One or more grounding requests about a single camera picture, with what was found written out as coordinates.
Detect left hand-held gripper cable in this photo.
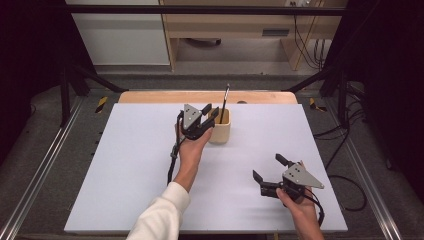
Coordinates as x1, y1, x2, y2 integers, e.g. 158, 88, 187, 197
166, 111, 187, 186

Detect light wooden desk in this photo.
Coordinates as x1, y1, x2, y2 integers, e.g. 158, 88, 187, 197
159, 0, 348, 72

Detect black curtain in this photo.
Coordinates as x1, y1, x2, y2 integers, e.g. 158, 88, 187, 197
323, 0, 424, 196
0, 0, 98, 163

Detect person's right hand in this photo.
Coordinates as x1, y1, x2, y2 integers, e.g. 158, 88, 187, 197
275, 160, 318, 224

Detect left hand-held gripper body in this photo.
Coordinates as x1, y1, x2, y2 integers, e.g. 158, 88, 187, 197
178, 103, 216, 141

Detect black pen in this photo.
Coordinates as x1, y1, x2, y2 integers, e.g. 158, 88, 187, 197
219, 83, 231, 125

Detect black metal stand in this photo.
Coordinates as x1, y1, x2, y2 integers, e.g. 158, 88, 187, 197
283, 66, 352, 130
59, 63, 130, 128

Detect hand-held gripper cable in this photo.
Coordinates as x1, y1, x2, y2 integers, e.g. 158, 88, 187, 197
302, 192, 326, 228
166, 111, 187, 186

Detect black horizontal frame bar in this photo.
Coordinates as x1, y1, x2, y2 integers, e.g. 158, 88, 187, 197
64, 4, 348, 17

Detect white power strip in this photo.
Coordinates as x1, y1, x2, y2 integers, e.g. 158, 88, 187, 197
284, 0, 315, 8

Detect wooden table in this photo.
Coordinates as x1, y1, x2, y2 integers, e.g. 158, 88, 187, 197
118, 90, 299, 105

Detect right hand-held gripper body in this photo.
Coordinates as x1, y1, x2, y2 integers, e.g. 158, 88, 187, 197
259, 162, 325, 203

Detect white cabinet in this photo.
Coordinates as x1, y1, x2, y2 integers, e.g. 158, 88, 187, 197
65, 0, 171, 67

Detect black floor cable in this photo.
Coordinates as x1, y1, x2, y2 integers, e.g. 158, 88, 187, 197
313, 96, 368, 213

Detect hanging black cables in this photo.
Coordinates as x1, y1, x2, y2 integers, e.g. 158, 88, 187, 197
292, 14, 327, 71

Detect aluminium floor rail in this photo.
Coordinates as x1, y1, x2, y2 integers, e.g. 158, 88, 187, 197
0, 96, 86, 240
324, 98, 405, 240

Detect yellow black striped tape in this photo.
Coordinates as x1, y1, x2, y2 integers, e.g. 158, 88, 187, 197
95, 96, 110, 114
308, 97, 329, 113

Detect beige square holder cup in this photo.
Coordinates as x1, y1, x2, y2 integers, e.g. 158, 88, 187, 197
207, 107, 232, 145

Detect person's left hand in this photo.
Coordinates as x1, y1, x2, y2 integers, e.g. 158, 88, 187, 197
174, 122, 214, 169

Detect right hand-held gripper cable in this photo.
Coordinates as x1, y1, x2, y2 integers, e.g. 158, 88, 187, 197
302, 192, 326, 228

